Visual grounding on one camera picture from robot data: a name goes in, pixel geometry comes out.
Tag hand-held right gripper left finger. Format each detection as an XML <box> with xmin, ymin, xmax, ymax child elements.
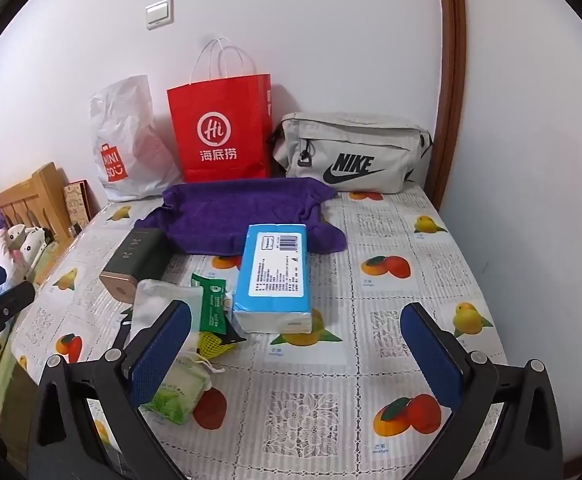
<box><xmin>27</xmin><ymin>300</ymin><xmax>194</xmax><ymax>480</ymax></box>

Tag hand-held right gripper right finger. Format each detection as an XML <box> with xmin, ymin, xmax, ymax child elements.
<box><xmin>400</xmin><ymin>301</ymin><xmax>579</xmax><ymax>480</ymax></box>

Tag mesh drawstring pouch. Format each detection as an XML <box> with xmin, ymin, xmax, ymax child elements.
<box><xmin>141</xmin><ymin>352</ymin><xmax>224</xmax><ymax>426</ymax></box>

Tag yellow black strap pouch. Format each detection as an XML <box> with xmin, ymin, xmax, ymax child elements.
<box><xmin>193</xmin><ymin>330</ymin><xmax>247</xmax><ymax>361</ymax></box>

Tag green wet wipe packet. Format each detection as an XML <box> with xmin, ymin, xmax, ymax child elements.
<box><xmin>191</xmin><ymin>272</ymin><xmax>247</xmax><ymax>346</ymax></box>

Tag green bed sheet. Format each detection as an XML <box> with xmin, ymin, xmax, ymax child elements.
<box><xmin>0</xmin><ymin>250</ymin><xmax>54</xmax><ymax>461</ymax></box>

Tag white spotted plush toy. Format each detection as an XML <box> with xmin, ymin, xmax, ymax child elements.
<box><xmin>3</xmin><ymin>225</ymin><xmax>54</xmax><ymax>273</ymax></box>

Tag fruit print tablecloth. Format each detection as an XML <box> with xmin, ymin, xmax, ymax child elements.
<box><xmin>13</xmin><ymin>187</ymin><xmax>509</xmax><ymax>480</ymax></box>

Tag brown patterned book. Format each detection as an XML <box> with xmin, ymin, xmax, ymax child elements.
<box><xmin>62</xmin><ymin>180</ymin><xmax>92</xmax><ymax>233</ymax></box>

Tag blue tissue pack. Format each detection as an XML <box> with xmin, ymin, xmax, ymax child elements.
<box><xmin>232</xmin><ymin>223</ymin><xmax>313</xmax><ymax>335</ymax></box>

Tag purple towel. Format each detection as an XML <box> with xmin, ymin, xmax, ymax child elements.
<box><xmin>135</xmin><ymin>177</ymin><xmax>348</xmax><ymax>256</ymax></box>

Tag white plastic shopping bag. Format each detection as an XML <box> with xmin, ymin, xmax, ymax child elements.
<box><xmin>89</xmin><ymin>75</ymin><xmax>184</xmax><ymax>203</ymax></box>

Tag beige waist bag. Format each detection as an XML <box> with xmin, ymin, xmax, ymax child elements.
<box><xmin>270</xmin><ymin>112</ymin><xmax>434</xmax><ymax>195</ymax></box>

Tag red paper carrier bag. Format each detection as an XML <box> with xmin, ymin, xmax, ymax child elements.
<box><xmin>167</xmin><ymin>37</ymin><xmax>273</xmax><ymax>184</ymax></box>

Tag brown wooden door frame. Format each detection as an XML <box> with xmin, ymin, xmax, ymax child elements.
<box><xmin>428</xmin><ymin>0</ymin><xmax>467</xmax><ymax>211</ymax></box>

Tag white wall light switch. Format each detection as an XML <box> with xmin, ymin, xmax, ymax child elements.
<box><xmin>145</xmin><ymin>0</ymin><xmax>175</xmax><ymax>30</ymax></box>

